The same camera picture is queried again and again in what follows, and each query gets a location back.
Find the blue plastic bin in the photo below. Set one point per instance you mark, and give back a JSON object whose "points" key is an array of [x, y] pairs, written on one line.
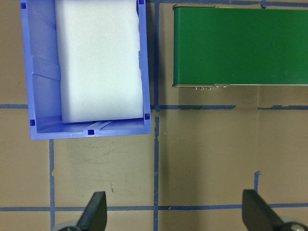
{"points": [[39, 72]]}

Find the green conveyor belt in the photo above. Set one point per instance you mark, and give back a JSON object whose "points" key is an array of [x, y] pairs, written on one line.
{"points": [[240, 48]]}

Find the white foam pad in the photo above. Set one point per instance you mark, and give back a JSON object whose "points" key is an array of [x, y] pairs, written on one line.
{"points": [[99, 62]]}

